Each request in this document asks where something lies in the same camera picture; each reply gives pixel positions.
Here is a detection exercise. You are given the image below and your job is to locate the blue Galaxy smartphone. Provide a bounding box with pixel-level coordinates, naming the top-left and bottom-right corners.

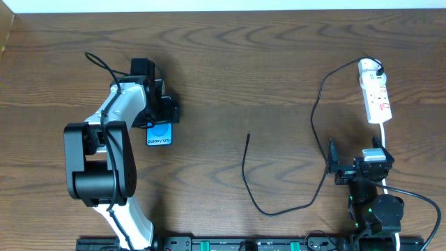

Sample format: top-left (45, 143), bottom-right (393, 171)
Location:
top-left (146, 123), bottom-right (173, 146)

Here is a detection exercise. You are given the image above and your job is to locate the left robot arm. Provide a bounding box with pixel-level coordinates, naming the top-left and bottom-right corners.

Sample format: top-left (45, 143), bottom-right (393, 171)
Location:
top-left (63, 52), bottom-right (179, 250)

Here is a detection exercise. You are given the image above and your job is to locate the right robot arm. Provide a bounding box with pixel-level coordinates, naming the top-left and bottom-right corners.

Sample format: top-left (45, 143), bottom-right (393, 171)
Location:
top-left (328, 137), bottom-right (404, 250)

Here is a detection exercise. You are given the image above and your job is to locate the white USB charger adapter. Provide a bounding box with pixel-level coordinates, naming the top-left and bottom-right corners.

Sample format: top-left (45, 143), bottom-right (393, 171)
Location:
top-left (357, 58), bottom-right (387, 89)

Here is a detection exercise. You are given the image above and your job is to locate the white power strip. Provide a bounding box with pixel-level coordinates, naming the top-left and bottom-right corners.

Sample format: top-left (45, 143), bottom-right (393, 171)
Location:
top-left (362, 84), bottom-right (392, 124)

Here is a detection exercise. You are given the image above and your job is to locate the black right camera cable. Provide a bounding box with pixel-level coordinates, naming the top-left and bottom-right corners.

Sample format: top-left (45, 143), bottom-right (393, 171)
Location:
top-left (362, 174), bottom-right (442, 251)

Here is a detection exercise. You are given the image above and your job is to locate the black camera cable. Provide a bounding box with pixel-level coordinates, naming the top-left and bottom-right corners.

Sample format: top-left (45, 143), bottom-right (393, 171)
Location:
top-left (362, 174), bottom-right (442, 251)
top-left (84, 51), bottom-right (137, 251)

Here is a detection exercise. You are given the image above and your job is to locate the black left camera cable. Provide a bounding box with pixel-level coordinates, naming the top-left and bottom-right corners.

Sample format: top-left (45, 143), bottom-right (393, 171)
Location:
top-left (84, 51), bottom-right (137, 251)

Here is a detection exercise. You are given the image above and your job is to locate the black USB charging cable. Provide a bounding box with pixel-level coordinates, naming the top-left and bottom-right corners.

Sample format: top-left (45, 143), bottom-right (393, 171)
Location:
top-left (241, 56), bottom-right (385, 218)

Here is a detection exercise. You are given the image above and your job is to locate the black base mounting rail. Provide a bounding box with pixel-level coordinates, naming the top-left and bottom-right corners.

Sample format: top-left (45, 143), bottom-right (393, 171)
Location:
top-left (75, 236), bottom-right (424, 251)

